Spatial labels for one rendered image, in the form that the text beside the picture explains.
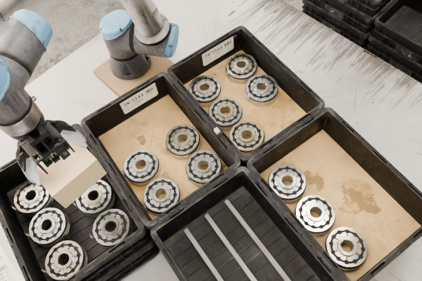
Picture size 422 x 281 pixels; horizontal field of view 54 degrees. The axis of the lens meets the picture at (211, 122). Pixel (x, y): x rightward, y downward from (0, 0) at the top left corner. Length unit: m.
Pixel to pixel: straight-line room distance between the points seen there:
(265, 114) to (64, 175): 0.64
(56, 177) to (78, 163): 0.06
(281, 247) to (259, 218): 0.09
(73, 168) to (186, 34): 0.90
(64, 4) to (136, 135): 1.91
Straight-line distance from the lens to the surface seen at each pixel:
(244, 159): 1.11
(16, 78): 0.75
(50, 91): 1.68
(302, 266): 1.14
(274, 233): 1.15
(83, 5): 3.04
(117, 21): 1.44
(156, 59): 1.60
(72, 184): 0.97
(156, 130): 1.30
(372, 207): 1.22
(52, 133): 0.88
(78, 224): 1.25
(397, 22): 2.26
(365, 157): 1.21
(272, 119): 1.29
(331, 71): 1.58
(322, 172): 1.23
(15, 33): 0.79
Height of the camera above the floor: 1.93
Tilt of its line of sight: 59 degrees down
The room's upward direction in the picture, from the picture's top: 9 degrees counter-clockwise
